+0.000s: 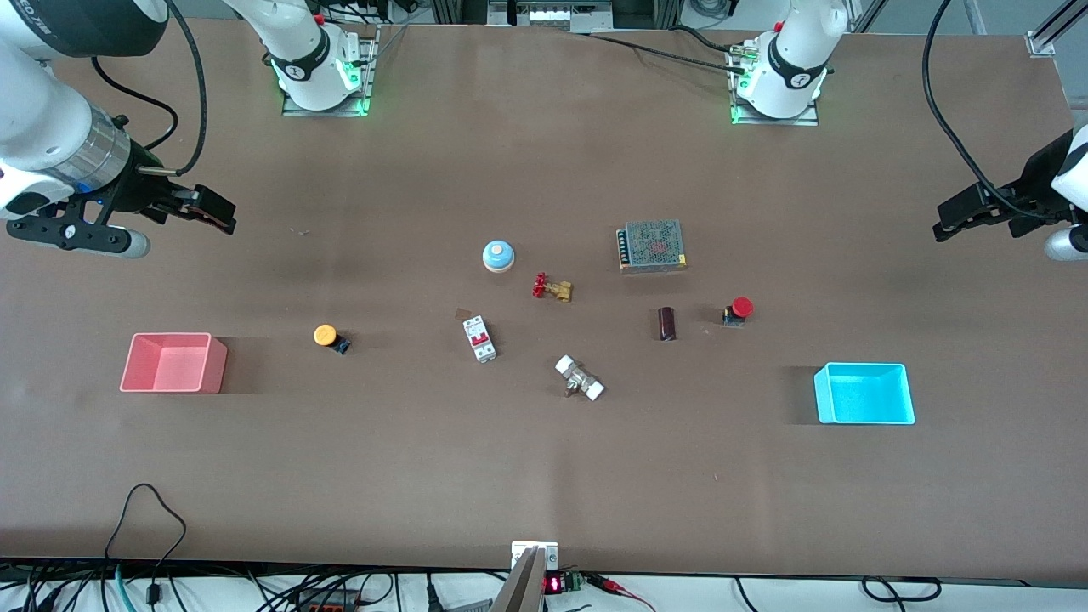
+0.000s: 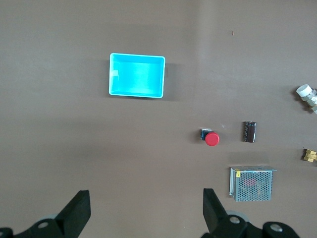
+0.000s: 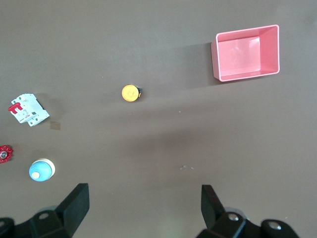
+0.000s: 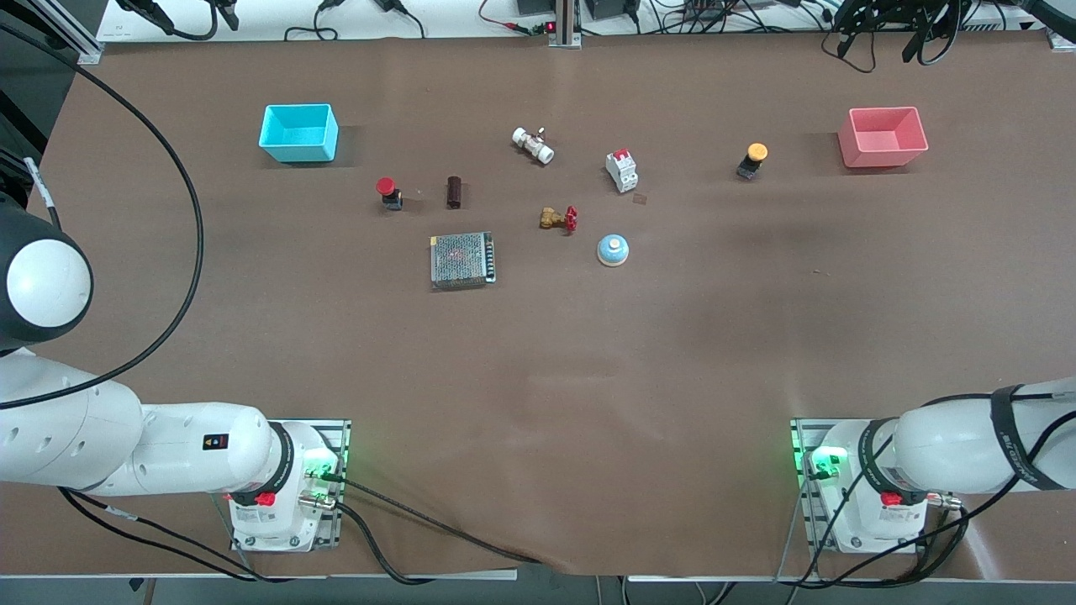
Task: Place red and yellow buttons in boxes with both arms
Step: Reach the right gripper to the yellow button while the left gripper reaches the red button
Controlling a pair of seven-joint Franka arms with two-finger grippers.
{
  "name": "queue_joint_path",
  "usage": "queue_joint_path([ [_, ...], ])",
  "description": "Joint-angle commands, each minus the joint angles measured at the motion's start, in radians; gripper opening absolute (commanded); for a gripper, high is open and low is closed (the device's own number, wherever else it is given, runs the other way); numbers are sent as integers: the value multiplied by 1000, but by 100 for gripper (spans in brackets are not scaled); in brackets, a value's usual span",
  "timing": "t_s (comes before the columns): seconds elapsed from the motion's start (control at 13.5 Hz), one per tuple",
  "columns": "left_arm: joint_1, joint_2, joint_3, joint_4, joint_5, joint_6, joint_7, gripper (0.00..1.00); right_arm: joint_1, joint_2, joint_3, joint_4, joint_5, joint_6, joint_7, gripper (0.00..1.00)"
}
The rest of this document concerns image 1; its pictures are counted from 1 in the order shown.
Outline white circuit breaker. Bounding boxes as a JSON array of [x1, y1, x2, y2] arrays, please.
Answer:
[[462, 314, 498, 364]]

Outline cyan plastic box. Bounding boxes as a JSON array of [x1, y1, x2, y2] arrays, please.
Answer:
[[813, 362, 916, 425]]

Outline thick black table cable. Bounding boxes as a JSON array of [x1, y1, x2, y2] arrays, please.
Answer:
[[586, 32, 751, 76]]

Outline white mounting bracket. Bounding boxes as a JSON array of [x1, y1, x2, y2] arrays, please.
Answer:
[[511, 541, 559, 570]]

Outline thin black looped cable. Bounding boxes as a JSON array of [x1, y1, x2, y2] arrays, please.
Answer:
[[104, 483, 188, 596]]

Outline brass valve red handle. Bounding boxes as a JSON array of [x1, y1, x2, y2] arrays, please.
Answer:
[[532, 272, 575, 303]]

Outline metal valve white ends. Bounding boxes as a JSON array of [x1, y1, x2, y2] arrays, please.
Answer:
[[554, 354, 606, 402]]

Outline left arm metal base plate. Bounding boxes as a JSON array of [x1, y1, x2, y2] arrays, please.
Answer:
[[729, 42, 819, 127]]

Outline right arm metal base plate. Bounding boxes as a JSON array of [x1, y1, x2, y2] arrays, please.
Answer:
[[282, 25, 379, 117]]

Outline metal mesh power supply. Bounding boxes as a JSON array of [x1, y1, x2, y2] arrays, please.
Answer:
[[616, 219, 688, 274]]

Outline red clip lead wire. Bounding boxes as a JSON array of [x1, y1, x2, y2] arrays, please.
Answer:
[[586, 574, 655, 612]]

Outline aluminium frame profile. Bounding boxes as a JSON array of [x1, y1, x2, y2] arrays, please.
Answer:
[[1027, 0, 1088, 57]]

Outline pink plastic box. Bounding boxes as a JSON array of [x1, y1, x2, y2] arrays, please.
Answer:
[[119, 332, 229, 394]]

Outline aluminium camera mount bar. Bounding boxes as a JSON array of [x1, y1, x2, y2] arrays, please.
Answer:
[[489, 547, 547, 612]]

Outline metal control device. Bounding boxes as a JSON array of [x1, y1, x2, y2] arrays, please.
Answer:
[[487, 0, 615, 33]]

